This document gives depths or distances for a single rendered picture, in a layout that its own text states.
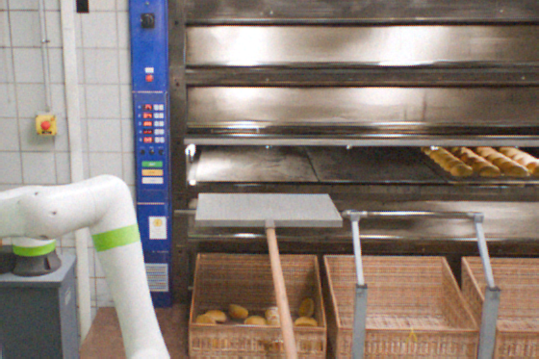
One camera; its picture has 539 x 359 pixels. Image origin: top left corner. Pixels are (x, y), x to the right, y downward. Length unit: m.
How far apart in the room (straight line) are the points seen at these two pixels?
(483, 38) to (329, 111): 0.70
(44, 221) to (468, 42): 2.06
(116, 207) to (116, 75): 1.39
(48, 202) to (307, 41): 1.66
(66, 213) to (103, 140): 1.47
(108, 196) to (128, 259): 0.16
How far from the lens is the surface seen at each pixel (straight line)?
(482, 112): 3.06
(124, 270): 1.59
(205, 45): 2.86
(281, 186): 2.96
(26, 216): 1.52
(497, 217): 3.23
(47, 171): 3.06
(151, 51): 2.85
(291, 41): 2.87
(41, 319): 2.02
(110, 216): 1.58
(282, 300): 1.87
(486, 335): 2.71
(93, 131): 2.97
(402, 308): 3.16
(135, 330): 1.62
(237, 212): 2.57
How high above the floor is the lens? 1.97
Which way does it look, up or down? 16 degrees down
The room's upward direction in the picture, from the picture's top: straight up
